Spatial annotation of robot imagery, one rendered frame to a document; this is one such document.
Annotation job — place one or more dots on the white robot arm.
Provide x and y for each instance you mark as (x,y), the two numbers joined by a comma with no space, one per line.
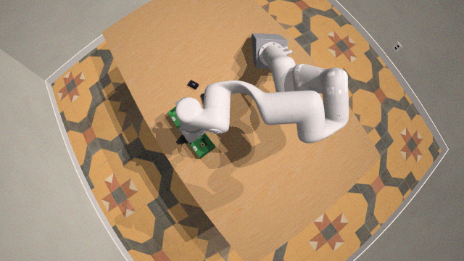
(299,102)

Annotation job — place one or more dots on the green rack of bins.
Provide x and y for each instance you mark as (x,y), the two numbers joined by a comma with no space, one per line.
(196,145)

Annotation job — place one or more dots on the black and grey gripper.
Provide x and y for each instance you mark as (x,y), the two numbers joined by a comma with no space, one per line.
(190,137)

